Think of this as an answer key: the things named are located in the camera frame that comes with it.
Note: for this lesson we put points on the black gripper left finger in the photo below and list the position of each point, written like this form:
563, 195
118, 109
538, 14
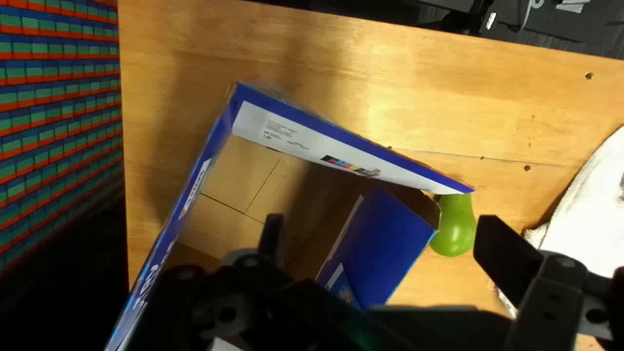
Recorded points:
216, 304

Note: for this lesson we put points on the white knitted towel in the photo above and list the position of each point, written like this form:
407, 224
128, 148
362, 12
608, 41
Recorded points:
598, 207

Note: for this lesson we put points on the blue Chips Ahoy cardboard box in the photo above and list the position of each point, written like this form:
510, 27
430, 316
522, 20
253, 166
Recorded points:
280, 133

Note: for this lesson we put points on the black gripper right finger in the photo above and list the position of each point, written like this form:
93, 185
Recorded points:
553, 298

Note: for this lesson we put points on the green toy pear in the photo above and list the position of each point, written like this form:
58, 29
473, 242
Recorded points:
456, 230

